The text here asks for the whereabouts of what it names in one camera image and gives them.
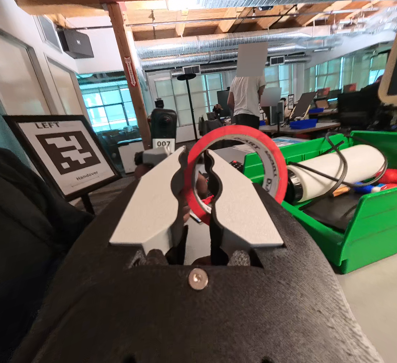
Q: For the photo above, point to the white bottle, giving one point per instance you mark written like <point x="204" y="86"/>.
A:
<point x="335" y="167"/>

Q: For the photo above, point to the background desk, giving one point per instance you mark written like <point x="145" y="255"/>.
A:
<point x="325" y="127"/>

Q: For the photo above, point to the tilted grey board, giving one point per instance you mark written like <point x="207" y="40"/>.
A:
<point x="302" y="105"/>

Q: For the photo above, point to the red tape roll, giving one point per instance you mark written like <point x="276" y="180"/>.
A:
<point x="235" y="130"/>

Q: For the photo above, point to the green plastic bin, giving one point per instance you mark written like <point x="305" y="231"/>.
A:
<point x="366" y="232"/>

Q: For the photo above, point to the wooden post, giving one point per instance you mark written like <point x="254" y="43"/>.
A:
<point x="127" y="43"/>

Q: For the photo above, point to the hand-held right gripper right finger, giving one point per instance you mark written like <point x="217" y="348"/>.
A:
<point x="245" y="214"/>

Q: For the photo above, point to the orange pencil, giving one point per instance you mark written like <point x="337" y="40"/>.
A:
<point x="340" y="191"/>

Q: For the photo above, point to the black sheet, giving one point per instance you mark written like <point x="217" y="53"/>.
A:
<point x="332" y="214"/>

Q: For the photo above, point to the small marker tag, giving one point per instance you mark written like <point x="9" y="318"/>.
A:
<point x="291" y="101"/>

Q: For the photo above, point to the black monitor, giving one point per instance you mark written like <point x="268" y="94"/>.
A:
<point x="356" y="105"/>

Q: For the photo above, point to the blue white marker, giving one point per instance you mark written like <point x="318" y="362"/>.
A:
<point x="366" y="188"/>

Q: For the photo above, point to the black wall speaker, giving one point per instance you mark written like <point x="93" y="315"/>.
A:
<point x="76" y="43"/>

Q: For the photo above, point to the blue plastic bin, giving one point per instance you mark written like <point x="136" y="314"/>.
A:
<point x="304" y="124"/>

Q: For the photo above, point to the red rounded toy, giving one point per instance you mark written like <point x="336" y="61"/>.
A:
<point x="387" y="176"/>

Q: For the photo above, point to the small white blue packet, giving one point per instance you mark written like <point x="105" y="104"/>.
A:
<point x="194" y="217"/>

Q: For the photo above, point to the red post sign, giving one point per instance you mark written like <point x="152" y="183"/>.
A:
<point x="130" y="71"/>

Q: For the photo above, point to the black remote control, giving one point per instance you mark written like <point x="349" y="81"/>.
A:
<point x="237" y="166"/>

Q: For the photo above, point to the framed marker sign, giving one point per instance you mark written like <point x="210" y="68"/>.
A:
<point x="71" y="152"/>

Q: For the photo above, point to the black floor lamp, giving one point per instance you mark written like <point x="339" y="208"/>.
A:
<point x="187" y="77"/>

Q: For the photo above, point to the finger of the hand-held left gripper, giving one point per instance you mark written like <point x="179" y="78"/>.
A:
<point x="153" y="156"/>

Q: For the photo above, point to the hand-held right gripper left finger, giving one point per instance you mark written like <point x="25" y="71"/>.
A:
<point x="145" y="211"/>

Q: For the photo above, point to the person's left hand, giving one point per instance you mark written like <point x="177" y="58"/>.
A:
<point x="203" y="186"/>

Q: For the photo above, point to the large black screen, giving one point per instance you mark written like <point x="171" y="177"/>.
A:
<point x="223" y="100"/>

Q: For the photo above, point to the white cabinet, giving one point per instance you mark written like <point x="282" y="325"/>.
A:
<point x="130" y="156"/>

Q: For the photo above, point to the easel board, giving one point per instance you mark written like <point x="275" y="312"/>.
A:
<point x="391" y="74"/>

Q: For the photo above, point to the grey monitor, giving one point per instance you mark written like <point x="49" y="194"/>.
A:
<point x="277" y="116"/>

